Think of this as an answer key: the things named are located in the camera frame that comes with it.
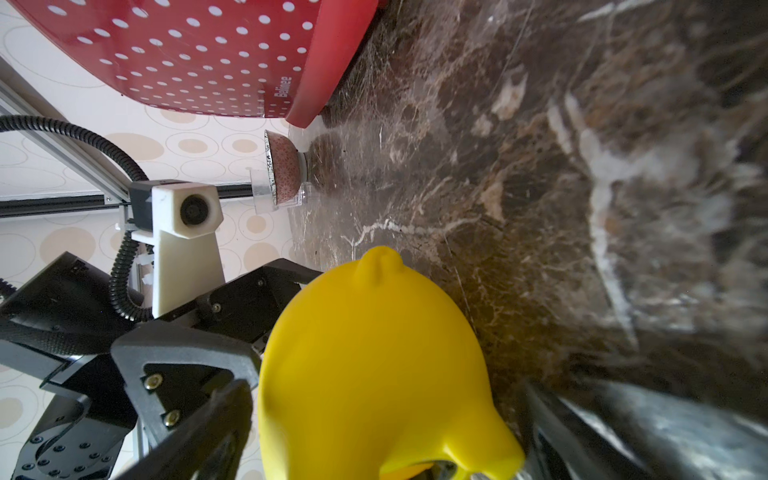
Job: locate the red polka dot toaster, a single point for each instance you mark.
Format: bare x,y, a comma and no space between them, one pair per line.
259,59

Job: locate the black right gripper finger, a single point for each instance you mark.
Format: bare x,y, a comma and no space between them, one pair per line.
624,431

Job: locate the yellow piggy bank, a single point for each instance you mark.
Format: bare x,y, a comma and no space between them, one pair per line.
372,371

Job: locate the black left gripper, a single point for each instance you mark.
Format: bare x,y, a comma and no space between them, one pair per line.
183,381

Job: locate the floral patterned bowl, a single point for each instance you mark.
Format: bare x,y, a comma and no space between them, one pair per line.
287,164

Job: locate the aluminium frame rail back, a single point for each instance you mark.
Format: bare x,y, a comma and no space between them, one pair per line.
18,97

